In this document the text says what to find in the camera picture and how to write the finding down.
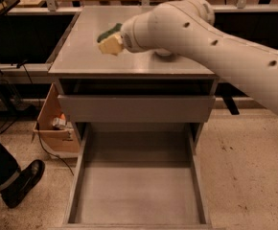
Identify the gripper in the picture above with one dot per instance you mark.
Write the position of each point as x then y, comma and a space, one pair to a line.
128, 38

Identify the green and yellow sponge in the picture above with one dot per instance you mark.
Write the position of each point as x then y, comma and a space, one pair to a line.
106, 34

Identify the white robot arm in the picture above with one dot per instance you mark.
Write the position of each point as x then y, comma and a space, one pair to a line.
186, 28

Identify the closed grey top drawer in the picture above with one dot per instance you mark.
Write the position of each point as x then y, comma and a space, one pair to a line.
137, 109

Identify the grey drawer cabinet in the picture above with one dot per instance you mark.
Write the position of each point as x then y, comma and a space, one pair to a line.
81, 70

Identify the open grey middle drawer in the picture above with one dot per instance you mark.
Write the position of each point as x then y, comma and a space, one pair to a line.
143, 177

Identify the white bowl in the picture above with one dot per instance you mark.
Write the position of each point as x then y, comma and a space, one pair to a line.
163, 52

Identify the crumpled item in box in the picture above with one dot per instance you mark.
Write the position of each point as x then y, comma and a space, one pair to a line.
60, 122

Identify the cardboard box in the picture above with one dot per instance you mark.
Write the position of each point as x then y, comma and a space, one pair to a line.
56, 132

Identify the black leather shoe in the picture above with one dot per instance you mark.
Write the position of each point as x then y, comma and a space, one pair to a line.
27, 179

